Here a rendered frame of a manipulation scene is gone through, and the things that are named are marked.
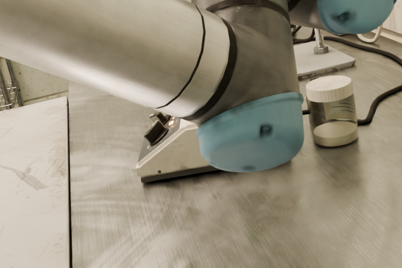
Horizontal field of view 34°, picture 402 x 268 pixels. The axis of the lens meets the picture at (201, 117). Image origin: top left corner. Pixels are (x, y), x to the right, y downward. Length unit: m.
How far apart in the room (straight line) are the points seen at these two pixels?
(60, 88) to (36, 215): 2.45
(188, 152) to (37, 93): 2.50
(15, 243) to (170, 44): 0.47
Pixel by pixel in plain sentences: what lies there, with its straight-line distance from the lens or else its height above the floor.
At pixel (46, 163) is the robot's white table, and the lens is 1.04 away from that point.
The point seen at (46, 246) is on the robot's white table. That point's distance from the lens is 0.79.
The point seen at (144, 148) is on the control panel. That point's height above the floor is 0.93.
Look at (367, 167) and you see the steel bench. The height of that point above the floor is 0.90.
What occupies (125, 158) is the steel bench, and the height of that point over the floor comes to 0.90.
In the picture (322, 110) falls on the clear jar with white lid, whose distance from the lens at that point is 0.86.
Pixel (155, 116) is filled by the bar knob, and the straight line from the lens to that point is 0.92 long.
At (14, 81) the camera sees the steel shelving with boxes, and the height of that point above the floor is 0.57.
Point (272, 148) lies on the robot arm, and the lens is 0.45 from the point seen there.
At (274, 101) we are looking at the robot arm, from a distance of 0.44.
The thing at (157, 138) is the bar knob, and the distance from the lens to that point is 0.87.
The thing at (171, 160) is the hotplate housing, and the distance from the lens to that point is 0.85.
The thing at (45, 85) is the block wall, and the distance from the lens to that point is 3.30.
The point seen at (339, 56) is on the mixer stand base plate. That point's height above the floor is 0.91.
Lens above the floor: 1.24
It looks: 19 degrees down
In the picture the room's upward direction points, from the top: 12 degrees counter-clockwise
